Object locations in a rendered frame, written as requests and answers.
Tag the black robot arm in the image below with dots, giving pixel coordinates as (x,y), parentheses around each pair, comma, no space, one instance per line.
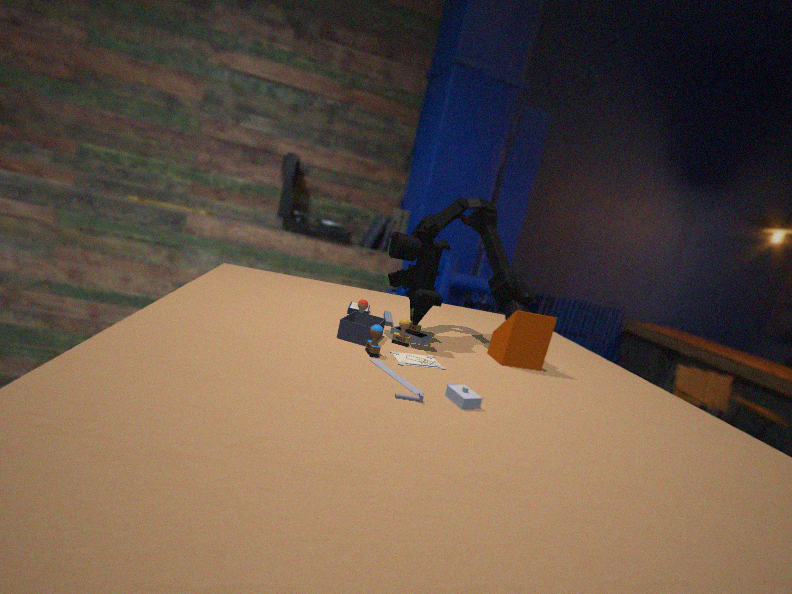
(507,286)

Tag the grey bolt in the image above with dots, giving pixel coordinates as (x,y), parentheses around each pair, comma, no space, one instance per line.
(408,397)

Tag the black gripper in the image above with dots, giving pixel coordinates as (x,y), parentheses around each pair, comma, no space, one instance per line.
(423,295)

